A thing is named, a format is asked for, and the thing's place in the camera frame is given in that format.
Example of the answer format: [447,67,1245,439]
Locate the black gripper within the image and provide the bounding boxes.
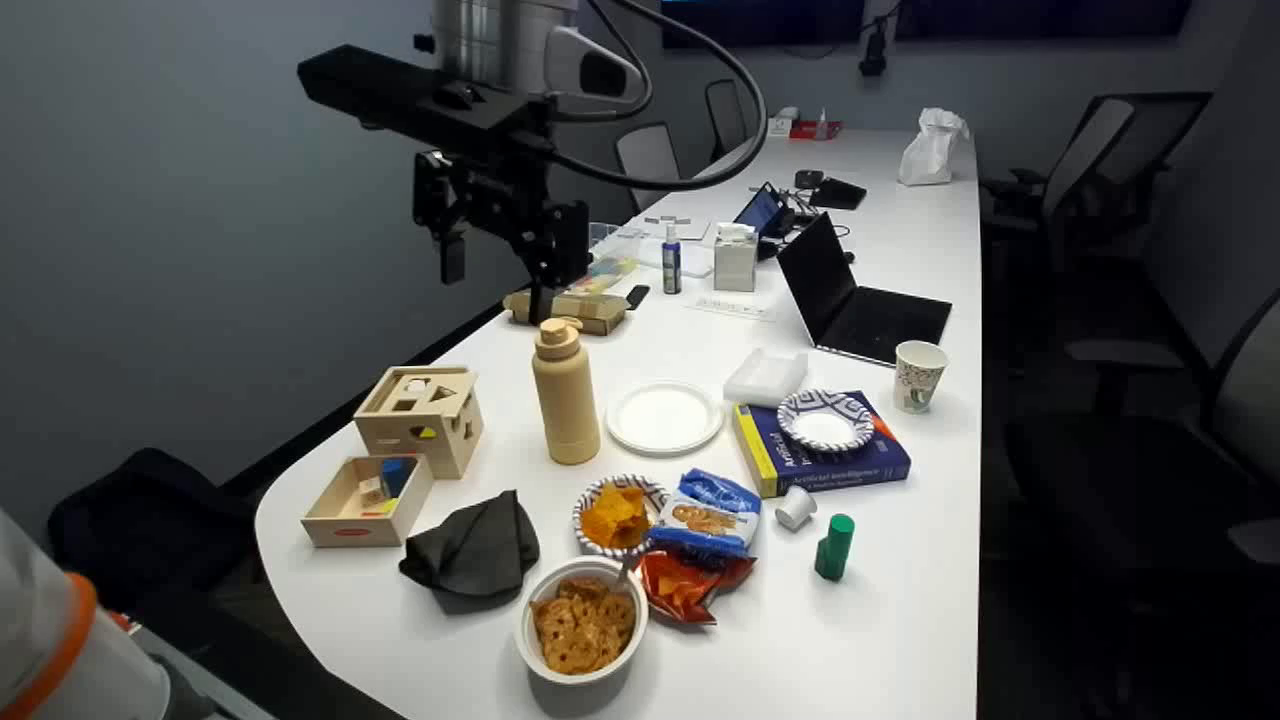
[412,133,598,327]

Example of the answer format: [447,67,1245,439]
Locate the small patterned paper bowl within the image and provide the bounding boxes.
[570,470,671,561]

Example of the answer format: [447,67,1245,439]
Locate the white bowl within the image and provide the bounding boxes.
[511,553,653,686]

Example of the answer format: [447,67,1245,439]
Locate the long wooden box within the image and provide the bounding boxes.
[502,281,634,336]

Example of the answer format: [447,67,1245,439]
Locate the tan water bottle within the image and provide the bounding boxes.
[530,317,609,467]

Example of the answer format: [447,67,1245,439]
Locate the wooden shape sorter box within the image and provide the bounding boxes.
[351,364,488,484]

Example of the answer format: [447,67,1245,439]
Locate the small spray bottle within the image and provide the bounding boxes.
[659,218,688,300]

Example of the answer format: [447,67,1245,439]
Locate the grey backed chair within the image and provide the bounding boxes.
[612,121,688,213]
[700,76,754,156]

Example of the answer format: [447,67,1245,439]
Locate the white round plate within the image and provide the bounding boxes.
[604,378,727,461]

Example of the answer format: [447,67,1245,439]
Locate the blue wooden block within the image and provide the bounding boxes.
[378,455,421,499]

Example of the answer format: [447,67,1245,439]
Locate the white tissue box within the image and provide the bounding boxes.
[707,218,763,294]

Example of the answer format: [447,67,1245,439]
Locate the tablet with blue screen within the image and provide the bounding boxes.
[733,181,800,238]

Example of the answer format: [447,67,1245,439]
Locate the dark grey cloth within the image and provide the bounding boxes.
[397,487,545,615]

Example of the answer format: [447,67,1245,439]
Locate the white plastic container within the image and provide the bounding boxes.
[721,344,811,406]

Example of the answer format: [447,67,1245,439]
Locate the open wooden tray box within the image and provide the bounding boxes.
[297,450,436,553]

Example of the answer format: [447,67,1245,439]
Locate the blue snack bag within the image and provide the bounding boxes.
[649,464,767,561]

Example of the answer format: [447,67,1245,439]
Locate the small black device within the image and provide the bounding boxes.
[793,163,874,213]

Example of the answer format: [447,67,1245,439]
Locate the patterned paper plate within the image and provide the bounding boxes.
[771,382,880,455]

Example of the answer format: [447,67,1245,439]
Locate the brown pretzel crackers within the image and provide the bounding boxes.
[530,571,641,678]

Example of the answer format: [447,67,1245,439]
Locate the black laptop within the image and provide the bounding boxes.
[771,209,957,366]

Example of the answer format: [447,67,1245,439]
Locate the red snack bag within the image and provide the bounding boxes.
[636,545,759,633]

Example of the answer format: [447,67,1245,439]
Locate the small white object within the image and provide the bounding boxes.
[771,484,822,537]

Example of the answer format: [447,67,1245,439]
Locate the black bag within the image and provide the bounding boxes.
[46,442,263,633]

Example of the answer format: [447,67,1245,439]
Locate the white paper cup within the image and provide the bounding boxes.
[892,336,954,416]

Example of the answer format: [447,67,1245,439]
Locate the small green bottle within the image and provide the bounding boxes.
[811,509,859,583]

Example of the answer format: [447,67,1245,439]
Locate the white plastic bag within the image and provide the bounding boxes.
[896,105,978,188]

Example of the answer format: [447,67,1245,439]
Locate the black office chair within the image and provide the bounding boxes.
[981,86,1217,275]
[1005,285,1280,575]

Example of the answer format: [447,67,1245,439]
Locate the wall mounted screen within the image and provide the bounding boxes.
[659,0,869,53]
[892,0,1195,41]

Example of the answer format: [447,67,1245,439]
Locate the black conference camera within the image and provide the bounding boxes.
[855,0,896,79]

